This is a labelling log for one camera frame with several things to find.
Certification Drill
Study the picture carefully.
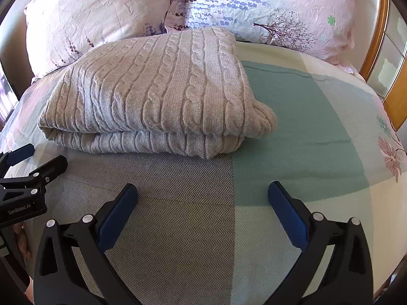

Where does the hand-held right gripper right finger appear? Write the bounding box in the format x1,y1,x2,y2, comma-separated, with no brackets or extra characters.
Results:
268,181,374,305

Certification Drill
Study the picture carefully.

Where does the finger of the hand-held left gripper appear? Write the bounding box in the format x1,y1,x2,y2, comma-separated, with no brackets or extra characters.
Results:
0,155,68,197
0,144,35,180

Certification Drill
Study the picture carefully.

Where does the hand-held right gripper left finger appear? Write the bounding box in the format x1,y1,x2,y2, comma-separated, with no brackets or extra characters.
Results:
33,183,139,305

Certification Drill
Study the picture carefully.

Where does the grey cable-knit sweater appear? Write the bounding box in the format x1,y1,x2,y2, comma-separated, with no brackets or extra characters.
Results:
37,27,277,160

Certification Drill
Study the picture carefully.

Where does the person's left hand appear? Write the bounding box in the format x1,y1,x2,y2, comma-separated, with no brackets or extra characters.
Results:
13,223,33,261

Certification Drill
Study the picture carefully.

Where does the purple floral cloth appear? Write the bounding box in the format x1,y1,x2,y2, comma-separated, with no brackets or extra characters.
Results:
0,69,20,128

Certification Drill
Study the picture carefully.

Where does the patchwork bed sheet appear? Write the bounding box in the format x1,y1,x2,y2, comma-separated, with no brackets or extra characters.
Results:
0,40,407,305

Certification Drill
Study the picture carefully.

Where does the beige headboard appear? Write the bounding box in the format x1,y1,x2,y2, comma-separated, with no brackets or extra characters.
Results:
0,6,34,81

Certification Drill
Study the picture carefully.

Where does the pink floral pillow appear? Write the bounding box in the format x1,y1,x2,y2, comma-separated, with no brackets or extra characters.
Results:
24,0,179,79
165,0,367,74

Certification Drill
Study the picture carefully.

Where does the wooden headboard with mirror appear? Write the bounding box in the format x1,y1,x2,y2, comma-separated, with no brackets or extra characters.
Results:
359,0,407,131

